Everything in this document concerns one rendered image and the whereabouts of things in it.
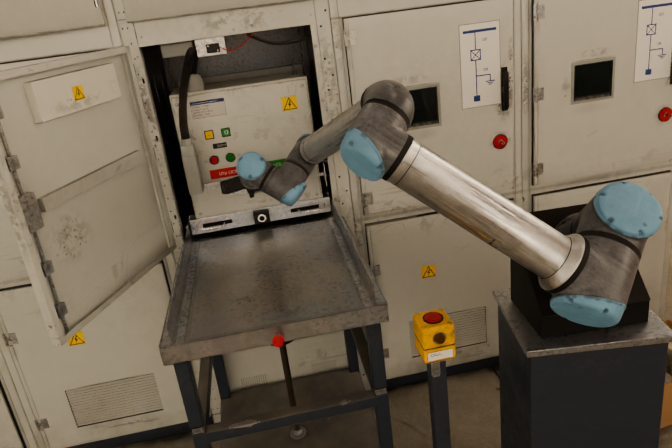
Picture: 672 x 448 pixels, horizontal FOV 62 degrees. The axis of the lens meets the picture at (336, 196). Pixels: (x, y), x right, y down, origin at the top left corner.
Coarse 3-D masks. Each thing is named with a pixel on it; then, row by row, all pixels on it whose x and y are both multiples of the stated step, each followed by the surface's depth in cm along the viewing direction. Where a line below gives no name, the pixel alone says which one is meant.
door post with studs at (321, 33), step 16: (320, 0) 191; (320, 16) 193; (320, 32) 194; (320, 48) 196; (320, 64) 198; (320, 80) 200; (336, 80) 201; (320, 96) 202; (336, 96) 202; (336, 112) 204; (336, 160) 210; (336, 176) 212; (336, 192) 215; (352, 224) 220; (368, 384) 245
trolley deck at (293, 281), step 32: (320, 224) 213; (224, 256) 196; (256, 256) 193; (288, 256) 190; (320, 256) 187; (224, 288) 174; (256, 288) 172; (288, 288) 169; (320, 288) 167; (352, 288) 165; (192, 320) 158; (224, 320) 156; (256, 320) 154; (288, 320) 153; (320, 320) 153; (352, 320) 154; (384, 320) 156; (160, 352) 148; (192, 352) 149; (224, 352) 151
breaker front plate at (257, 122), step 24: (192, 96) 198; (216, 96) 200; (240, 96) 201; (264, 96) 202; (288, 96) 204; (192, 120) 201; (216, 120) 202; (240, 120) 204; (264, 120) 205; (288, 120) 207; (240, 144) 207; (264, 144) 208; (288, 144) 210; (216, 168) 208; (216, 192) 211; (240, 192) 212; (312, 192) 217
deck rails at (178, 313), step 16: (336, 208) 208; (336, 224) 210; (336, 240) 197; (192, 256) 199; (352, 256) 184; (192, 272) 187; (352, 272) 173; (176, 288) 167; (192, 288) 176; (368, 288) 161; (176, 304) 162; (368, 304) 155; (176, 320) 159; (176, 336) 151
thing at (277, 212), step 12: (300, 204) 217; (312, 204) 218; (324, 204) 218; (192, 216) 215; (216, 216) 213; (228, 216) 213; (240, 216) 214; (252, 216) 215; (276, 216) 217; (288, 216) 217; (192, 228) 213; (216, 228) 214; (228, 228) 215
